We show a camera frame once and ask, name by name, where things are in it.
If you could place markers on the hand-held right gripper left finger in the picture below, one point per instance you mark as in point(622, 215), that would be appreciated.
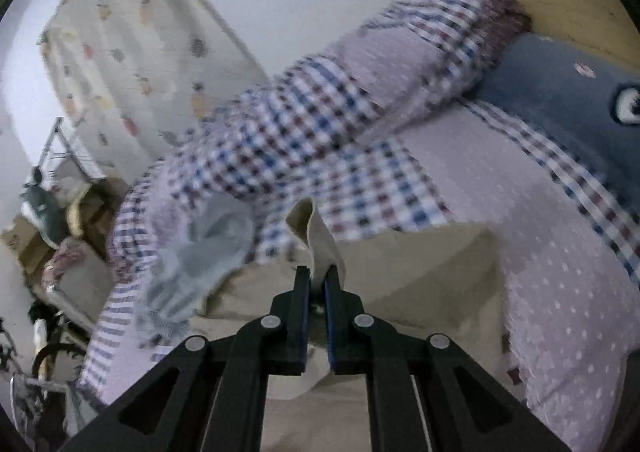
point(299, 327)

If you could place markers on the brown cardboard box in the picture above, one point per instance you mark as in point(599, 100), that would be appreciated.
point(105, 207)
point(25, 242)

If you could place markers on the beige garment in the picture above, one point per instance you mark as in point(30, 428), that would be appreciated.
point(425, 292)

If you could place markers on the checked and dotted quilt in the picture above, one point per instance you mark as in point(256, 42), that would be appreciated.
point(300, 117)

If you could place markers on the checked bed sheet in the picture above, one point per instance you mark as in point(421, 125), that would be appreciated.
point(550, 282)

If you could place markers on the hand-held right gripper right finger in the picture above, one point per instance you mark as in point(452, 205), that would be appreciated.
point(334, 332)

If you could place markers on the blue plush pillow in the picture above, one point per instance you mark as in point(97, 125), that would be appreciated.
point(560, 82)

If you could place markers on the yellow cloth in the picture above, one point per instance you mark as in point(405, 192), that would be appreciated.
point(75, 217)

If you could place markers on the silver suitcase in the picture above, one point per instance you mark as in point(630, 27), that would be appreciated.
point(85, 287)

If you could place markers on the pineapple print curtain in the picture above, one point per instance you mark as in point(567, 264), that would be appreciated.
point(140, 42)

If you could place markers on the pink cloth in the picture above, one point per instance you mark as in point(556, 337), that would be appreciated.
point(62, 257)

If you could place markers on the metal clothes rack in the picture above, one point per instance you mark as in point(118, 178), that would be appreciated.
point(52, 142)

